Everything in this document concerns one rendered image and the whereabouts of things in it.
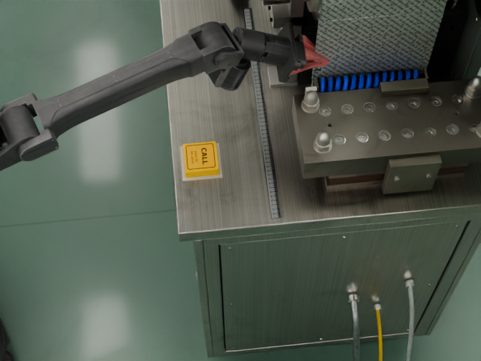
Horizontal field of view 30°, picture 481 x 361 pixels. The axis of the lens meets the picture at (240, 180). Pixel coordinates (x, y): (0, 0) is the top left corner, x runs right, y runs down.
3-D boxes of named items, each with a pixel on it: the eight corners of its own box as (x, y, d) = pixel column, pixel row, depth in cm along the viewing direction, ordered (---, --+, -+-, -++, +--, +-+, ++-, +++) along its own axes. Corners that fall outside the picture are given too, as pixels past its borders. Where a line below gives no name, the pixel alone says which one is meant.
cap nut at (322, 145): (311, 139, 174) (313, 126, 170) (330, 137, 174) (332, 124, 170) (314, 155, 172) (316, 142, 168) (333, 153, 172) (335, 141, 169)
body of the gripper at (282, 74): (287, 84, 174) (253, 78, 171) (280, 42, 179) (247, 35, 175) (303, 65, 169) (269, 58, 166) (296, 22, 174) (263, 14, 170)
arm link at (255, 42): (239, 39, 164) (233, 18, 168) (224, 66, 169) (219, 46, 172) (272, 46, 167) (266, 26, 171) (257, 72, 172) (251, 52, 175)
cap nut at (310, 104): (299, 99, 179) (300, 86, 175) (318, 97, 179) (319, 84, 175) (302, 114, 177) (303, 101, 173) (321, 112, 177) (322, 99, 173)
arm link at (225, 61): (221, 56, 161) (201, 23, 165) (197, 100, 168) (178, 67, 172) (273, 54, 168) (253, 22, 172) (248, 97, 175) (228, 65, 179)
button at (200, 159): (182, 149, 188) (182, 143, 186) (216, 146, 188) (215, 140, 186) (185, 178, 185) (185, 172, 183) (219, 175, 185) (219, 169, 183)
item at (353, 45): (311, 78, 182) (318, 19, 166) (425, 68, 183) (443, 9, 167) (311, 79, 182) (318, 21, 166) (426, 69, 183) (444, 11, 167)
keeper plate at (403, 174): (381, 185, 183) (389, 158, 173) (429, 181, 183) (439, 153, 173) (383, 196, 181) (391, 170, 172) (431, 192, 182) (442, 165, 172)
